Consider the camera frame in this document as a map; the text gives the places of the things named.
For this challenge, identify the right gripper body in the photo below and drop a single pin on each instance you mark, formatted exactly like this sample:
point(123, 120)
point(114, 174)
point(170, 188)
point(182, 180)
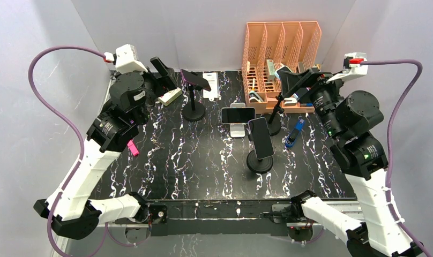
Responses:
point(323, 96)

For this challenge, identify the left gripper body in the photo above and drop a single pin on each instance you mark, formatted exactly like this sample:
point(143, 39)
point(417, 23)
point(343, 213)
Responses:
point(156, 87)

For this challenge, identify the white-edged black smartphone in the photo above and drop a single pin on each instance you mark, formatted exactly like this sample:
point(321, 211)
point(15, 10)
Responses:
point(261, 138)

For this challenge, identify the black round-base phone stand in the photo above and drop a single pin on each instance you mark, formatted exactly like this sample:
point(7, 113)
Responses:
point(256, 165)

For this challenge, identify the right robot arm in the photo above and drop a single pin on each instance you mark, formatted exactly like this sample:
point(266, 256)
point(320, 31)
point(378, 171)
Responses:
point(361, 158)

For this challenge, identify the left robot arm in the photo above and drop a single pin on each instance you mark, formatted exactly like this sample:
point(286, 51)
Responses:
point(70, 212)

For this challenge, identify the light blue phone on stand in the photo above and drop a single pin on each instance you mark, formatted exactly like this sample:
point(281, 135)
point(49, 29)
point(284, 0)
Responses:
point(281, 71)

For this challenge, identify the black stand rear right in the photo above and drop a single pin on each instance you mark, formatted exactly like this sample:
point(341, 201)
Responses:
point(274, 123)

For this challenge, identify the black stand rear left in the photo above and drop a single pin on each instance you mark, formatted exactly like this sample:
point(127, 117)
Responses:
point(193, 111)

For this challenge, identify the white phone on silver stand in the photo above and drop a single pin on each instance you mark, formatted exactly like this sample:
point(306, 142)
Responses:
point(237, 115)

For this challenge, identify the silver desktop phone stand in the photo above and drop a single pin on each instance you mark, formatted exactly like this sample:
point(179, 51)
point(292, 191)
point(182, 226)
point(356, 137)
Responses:
point(237, 130)

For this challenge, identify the beige small box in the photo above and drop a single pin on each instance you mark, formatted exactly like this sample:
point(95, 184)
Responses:
point(170, 96)

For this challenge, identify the orange file organizer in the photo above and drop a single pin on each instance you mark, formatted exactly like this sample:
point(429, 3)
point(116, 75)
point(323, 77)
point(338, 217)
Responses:
point(290, 43)

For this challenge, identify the white labelled package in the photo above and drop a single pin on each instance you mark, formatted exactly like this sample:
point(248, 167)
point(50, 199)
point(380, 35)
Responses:
point(212, 79)

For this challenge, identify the pink marker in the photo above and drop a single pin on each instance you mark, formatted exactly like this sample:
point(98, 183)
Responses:
point(133, 148)

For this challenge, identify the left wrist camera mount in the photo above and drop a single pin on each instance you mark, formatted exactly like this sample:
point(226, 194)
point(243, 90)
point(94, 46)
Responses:
point(125, 59)

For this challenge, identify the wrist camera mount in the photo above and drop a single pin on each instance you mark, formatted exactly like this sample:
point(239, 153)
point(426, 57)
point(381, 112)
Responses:
point(352, 67)
point(125, 59)

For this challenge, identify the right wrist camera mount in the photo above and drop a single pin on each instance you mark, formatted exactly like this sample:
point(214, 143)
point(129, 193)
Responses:
point(352, 67)

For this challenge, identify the black base frame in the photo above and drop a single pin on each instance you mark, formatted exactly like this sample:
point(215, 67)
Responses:
point(227, 217)

